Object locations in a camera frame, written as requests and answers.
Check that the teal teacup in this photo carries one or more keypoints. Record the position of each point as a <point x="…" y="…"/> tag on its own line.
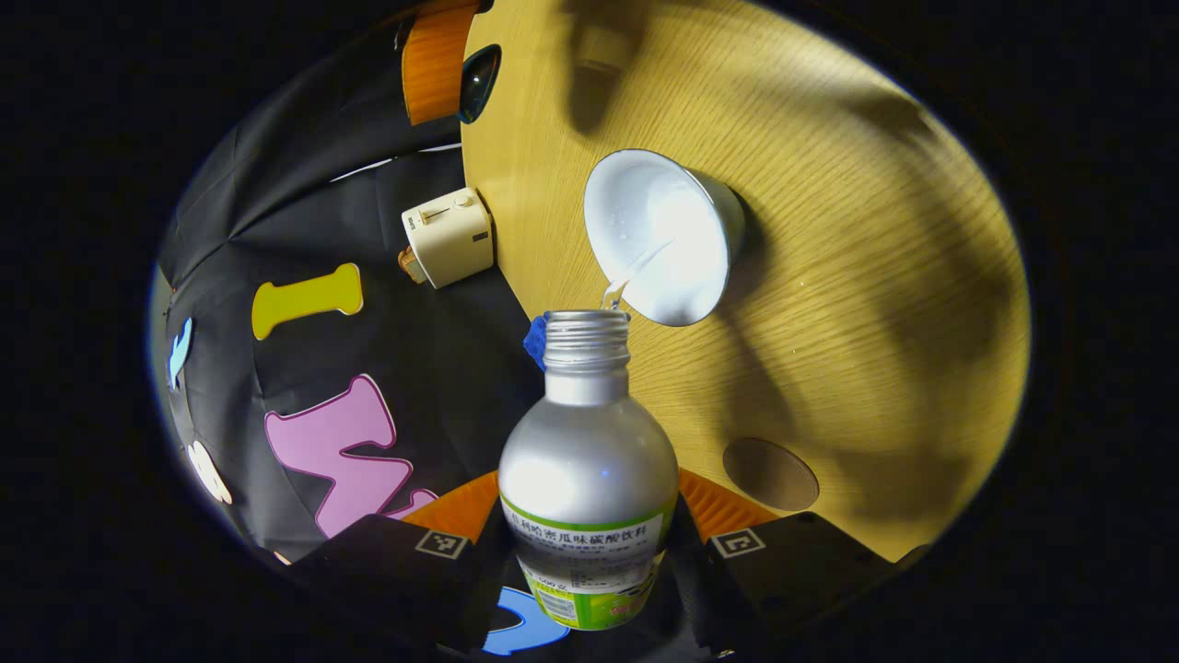
<point x="663" y="230"/>

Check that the folded blue towel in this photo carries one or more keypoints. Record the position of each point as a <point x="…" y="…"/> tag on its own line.
<point x="535" y="341"/>

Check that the teal teacup lid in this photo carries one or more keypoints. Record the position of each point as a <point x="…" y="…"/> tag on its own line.
<point x="479" y="83"/>

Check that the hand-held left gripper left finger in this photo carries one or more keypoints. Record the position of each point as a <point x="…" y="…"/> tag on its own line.
<point x="387" y="571"/>

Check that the silver green label water bottle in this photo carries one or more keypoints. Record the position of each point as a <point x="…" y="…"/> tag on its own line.
<point x="588" y="460"/>

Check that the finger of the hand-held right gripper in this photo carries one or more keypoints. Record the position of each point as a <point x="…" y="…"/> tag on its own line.
<point x="433" y="64"/>

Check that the black backdrop cloth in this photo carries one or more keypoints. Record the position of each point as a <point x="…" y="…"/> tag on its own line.
<point x="433" y="368"/>

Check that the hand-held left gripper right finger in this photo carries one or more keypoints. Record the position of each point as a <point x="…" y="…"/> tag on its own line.
<point x="792" y="580"/>

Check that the cream toaster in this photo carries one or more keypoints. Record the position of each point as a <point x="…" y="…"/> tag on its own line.
<point x="449" y="238"/>

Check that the bread slice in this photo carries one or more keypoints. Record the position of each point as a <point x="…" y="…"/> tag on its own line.
<point x="412" y="265"/>

